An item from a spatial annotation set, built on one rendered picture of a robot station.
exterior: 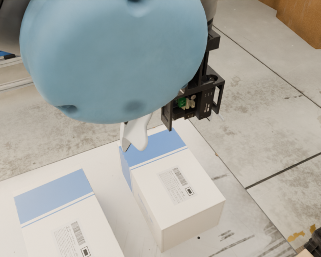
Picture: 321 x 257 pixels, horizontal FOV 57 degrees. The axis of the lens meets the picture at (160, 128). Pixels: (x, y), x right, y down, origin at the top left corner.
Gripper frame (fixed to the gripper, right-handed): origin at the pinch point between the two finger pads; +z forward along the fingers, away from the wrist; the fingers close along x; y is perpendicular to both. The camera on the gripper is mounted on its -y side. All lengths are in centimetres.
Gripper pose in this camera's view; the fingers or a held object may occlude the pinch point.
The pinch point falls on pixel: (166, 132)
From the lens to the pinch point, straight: 46.5
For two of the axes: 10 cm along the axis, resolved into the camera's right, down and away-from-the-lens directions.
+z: 0.0, 6.9, 7.2
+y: 4.4, 6.5, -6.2
